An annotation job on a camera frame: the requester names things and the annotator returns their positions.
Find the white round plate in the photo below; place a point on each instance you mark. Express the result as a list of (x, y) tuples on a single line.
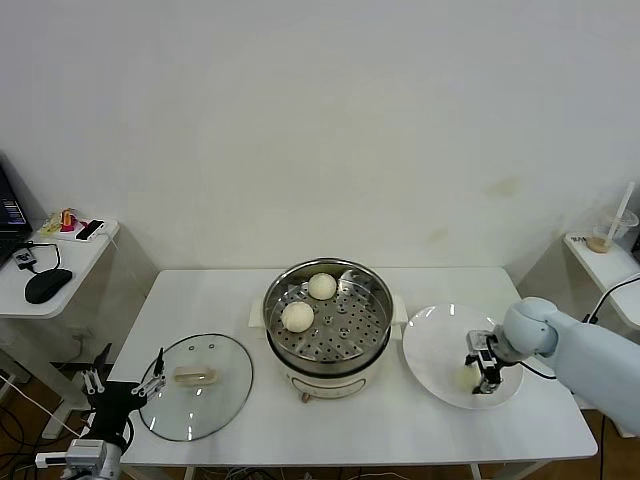
[(435, 345)]

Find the white device with black face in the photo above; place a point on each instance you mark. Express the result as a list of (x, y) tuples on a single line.
[(90, 230)]

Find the white steamed baozi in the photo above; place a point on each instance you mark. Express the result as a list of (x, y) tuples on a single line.
[(465, 379), (297, 316), (322, 286)]

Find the white wall socket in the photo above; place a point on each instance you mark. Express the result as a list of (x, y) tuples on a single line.
[(80, 333)]

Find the perforated stainless steamer basket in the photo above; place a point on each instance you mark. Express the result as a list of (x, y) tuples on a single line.
[(360, 320)]

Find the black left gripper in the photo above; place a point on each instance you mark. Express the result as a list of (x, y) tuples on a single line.
[(112, 405)]

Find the white side table with laptop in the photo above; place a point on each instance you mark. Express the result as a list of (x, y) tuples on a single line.
[(80, 260)]

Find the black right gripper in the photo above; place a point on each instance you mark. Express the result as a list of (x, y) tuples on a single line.
[(492, 362)]

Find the white drinking straw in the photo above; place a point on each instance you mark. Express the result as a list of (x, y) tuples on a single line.
[(626, 200)]

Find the white side table with cup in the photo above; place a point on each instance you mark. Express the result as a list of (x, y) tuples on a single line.
[(600, 265)]

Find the cream electric cooker pot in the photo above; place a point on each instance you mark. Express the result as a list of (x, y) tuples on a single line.
[(327, 387)]

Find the black laptop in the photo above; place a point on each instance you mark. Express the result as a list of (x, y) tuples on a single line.
[(10, 235)]

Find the clear plastic drink cup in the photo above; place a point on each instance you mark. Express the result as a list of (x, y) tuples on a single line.
[(617, 227)]

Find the yellow snack packet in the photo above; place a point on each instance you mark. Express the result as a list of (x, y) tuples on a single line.
[(51, 226)]

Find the black computer mouse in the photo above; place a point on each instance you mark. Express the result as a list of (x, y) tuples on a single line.
[(49, 284)]

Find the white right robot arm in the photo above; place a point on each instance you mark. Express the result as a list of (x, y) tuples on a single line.
[(580, 355)]

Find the pink and orange small item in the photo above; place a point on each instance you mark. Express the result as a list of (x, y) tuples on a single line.
[(68, 221)]

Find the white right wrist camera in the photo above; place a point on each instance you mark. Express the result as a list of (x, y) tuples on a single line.
[(479, 342)]

